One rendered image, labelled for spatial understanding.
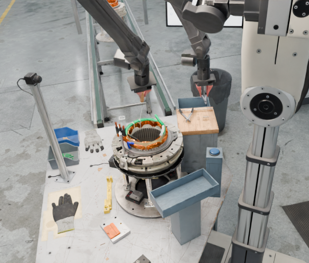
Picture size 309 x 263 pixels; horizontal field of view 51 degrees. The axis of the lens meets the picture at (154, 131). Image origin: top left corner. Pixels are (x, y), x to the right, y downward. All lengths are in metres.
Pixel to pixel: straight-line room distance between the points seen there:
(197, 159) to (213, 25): 0.99
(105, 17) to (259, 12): 0.44
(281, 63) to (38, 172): 2.61
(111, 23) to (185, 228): 0.84
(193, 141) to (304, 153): 1.76
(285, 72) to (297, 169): 2.11
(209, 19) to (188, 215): 0.81
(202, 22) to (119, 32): 0.32
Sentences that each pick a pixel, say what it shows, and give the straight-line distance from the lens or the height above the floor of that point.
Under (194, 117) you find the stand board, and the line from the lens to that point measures 1.63.
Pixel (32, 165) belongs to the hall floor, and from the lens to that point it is 3.30.
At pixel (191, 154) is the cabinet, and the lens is 1.63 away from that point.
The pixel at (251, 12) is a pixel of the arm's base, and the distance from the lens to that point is 0.74.
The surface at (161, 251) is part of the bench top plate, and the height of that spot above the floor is 0.78.
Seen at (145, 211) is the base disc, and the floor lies 0.80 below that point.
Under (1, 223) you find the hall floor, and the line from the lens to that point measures 2.90.
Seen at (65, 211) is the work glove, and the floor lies 0.80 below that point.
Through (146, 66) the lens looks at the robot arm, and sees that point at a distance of 1.16.
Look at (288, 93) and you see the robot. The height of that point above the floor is 1.49.
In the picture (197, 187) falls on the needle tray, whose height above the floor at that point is 1.02.
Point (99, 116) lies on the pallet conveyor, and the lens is 2.29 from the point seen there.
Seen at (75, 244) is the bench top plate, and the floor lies 0.78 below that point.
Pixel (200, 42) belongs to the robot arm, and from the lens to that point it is 1.41.
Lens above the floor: 1.98
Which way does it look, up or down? 36 degrees down
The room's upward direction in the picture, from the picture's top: 6 degrees counter-clockwise
